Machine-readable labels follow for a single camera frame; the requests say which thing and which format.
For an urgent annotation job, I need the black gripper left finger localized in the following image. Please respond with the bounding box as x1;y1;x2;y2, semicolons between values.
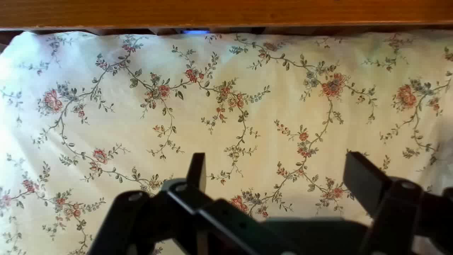
88;151;289;255

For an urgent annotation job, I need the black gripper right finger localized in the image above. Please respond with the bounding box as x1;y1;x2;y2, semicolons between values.
343;150;453;255

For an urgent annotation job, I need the floral print bedsheet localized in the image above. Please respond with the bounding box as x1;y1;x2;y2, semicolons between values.
0;28;453;255

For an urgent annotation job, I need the wooden bed footboard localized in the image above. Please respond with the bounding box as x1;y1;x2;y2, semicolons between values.
0;0;453;35

